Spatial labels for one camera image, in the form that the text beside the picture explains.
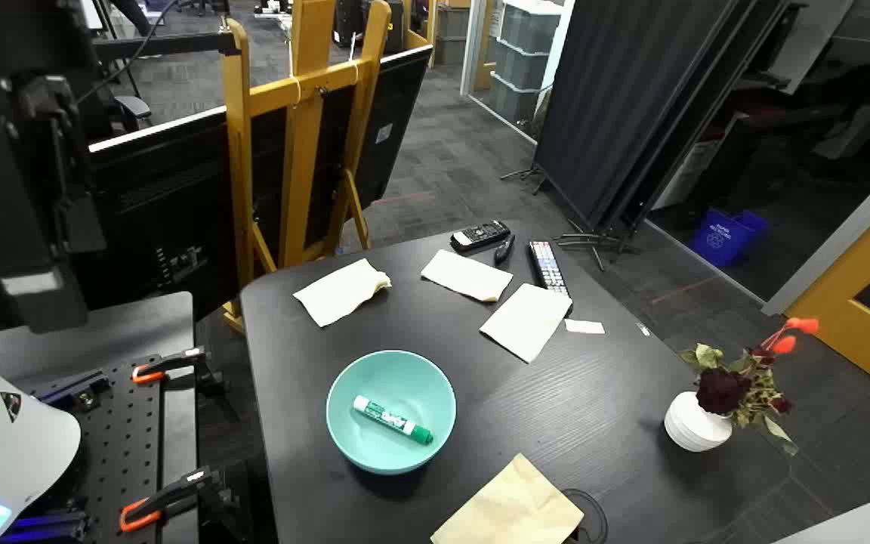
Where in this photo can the white paper napkin left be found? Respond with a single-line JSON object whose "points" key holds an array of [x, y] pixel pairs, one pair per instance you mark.
{"points": [[341, 293]]}

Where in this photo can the white paper napkin right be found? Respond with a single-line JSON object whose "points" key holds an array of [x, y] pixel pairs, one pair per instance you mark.
{"points": [[528, 321]]}

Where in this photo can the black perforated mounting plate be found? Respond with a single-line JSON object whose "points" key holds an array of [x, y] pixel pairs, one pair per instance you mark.
{"points": [[120, 460]]}

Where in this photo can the green marker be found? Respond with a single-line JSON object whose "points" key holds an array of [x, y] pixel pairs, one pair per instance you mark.
{"points": [[391, 421]]}

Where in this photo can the blue bin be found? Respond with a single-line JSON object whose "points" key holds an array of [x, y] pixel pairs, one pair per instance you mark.
{"points": [[725, 237]]}

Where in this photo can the white round flower vase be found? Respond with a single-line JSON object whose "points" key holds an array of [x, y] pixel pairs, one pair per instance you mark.
{"points": [[694, 429]]}

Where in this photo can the orange-handled clamp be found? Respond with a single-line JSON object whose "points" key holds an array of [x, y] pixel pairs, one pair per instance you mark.
{"points": [[185, 494], [174, 371]]}

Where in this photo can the small black oval remote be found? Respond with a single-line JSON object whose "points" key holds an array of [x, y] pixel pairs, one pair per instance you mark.
{"points": [[501, 252]]}

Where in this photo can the black monitor screen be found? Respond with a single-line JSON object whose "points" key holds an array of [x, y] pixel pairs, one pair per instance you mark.
{"points": [[164, 191]]}

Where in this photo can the white paper napkin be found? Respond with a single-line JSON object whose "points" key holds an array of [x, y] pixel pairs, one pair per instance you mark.
{"points": [[465, 276], [528, 321], [341, 293]]}

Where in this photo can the teal blue bowl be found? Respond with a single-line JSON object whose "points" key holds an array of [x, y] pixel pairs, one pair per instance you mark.
{"points": [[402, 383]]}

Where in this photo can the long grey-buttoned remote control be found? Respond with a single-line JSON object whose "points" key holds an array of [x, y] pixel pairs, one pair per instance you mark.
{"points": [[548, 267]]}

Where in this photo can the black folding curtain screen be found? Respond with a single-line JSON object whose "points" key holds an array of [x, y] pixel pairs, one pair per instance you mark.
{"points": [[626, 73]]}

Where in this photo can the stacked plastic storage drawers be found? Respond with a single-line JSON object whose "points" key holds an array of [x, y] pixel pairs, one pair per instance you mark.
{"points": [[521, 48]]}

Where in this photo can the white paper napkin middle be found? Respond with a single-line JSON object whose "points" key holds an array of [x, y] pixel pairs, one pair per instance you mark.
{"points": [[465, 276]]}

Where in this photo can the wooden easel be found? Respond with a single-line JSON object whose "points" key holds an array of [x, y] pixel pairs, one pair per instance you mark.
{"points": [[303, 103]]}

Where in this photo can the orange-handled clamp lower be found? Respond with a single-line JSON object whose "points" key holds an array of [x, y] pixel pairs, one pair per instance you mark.
{"points": [[185, 494]]}

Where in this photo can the black camera on stand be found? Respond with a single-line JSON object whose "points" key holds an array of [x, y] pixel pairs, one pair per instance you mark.
{"points": [[47, 188]]}

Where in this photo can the small white paper label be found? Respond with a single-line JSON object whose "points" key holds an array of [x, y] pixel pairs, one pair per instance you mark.
{"points": [[583, 329]]}

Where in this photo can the black remote control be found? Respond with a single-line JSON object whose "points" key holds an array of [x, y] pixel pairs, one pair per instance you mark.
{"points": [[476, 237]]}

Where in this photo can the orange-handled clamp upper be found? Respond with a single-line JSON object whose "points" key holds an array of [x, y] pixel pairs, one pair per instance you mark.
{"points": [[174, 371]]}

